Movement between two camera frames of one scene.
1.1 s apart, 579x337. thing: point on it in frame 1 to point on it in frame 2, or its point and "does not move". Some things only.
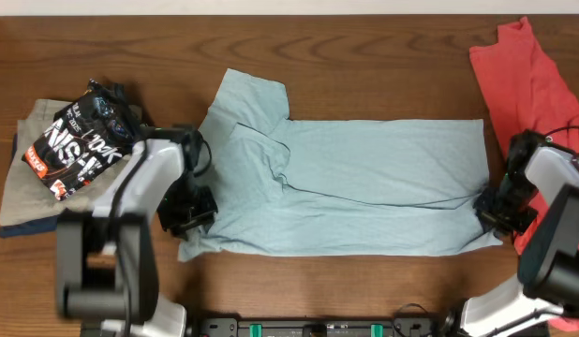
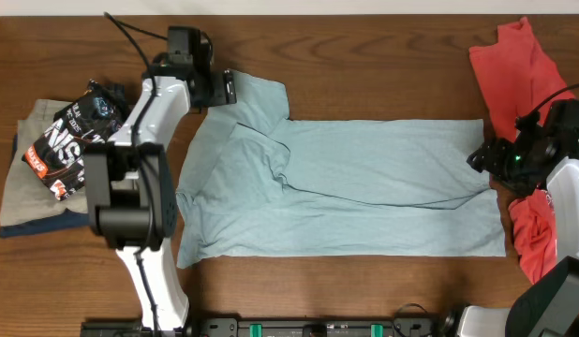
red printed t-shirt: (520, 92) does not move
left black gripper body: (186, 206) to (216, 89)
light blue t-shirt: (295, 187) does not move
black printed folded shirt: (85, 135) does not move
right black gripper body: (504, 207) to (501, 160)
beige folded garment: (27, 197) does not move
